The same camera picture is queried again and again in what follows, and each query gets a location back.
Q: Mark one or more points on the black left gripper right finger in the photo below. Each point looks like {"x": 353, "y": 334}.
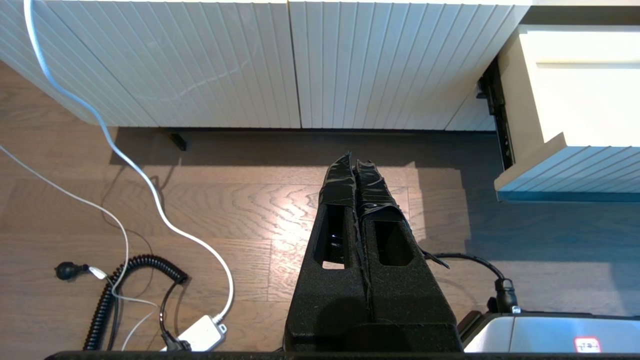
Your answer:
{"x": 405, "y": 300}

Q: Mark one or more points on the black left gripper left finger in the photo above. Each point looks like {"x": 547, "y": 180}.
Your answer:
{"x": 325, "y": 300}

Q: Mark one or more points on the white fluted drawer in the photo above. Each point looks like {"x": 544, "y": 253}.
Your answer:
{"x": 575, "y": 100}

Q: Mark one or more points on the robot base body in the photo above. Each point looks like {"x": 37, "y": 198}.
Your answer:
{"x": 550, "y": 335}

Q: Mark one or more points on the white TV cabinet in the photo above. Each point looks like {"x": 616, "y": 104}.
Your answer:
{"x": 225, "y": 65}

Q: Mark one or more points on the white power adapter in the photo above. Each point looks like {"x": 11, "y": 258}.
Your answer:
{"x": 200, "y": 334}

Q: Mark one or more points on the black drawer slide rail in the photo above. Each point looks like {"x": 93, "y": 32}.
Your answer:
{"x": 500, "y": 115}

